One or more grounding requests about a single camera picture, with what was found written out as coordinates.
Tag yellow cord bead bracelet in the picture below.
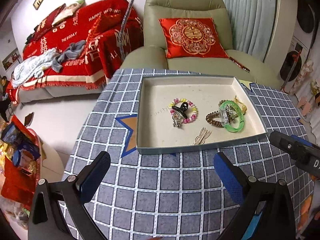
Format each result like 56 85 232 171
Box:
233 95 249 114

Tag rhinestone silver hair clip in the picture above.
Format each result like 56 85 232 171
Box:
225 105 238 122

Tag green translucent bangle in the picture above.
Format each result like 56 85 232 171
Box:
219 100 245 133

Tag brown spiral hair tie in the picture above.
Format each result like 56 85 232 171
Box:
205 110 238 129

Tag beige bunny hair clip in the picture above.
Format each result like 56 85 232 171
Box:
194 127 212 145

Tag black hair claw clip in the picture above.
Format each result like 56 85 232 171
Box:
171 102 189 119

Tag small silver charm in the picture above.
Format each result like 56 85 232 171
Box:
171 112 182 128

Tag pink yellow beaded bracelet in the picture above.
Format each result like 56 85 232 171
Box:
168 98 198 124

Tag red snack box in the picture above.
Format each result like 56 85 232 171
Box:
1 116 41 211

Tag lower white washing machine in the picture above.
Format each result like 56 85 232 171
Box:
279 37 310 93

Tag grey checked tablecloth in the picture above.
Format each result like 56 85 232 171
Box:
62 69 313 239

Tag shallow grey cardboard tray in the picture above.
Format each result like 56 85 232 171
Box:
136 75 267 155

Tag teal curtain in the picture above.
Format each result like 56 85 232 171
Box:
225 0 277 61

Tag red embroidered cushion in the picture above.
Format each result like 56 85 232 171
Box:
159 18 229 59

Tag white crumpled blanket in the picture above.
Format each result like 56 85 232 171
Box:
11 48 60 88

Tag grey crumpled garment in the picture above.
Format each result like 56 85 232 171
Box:
52 40 86 73

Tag red covered sofa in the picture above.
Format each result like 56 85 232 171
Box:
6 0 143 104

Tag olive green armchair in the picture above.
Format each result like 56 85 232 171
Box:
121 0 281 89

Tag flexible gooseneck camera stand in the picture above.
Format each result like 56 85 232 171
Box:
119 0 135 61

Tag small black picture frame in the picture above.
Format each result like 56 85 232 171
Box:
33 0 44 10

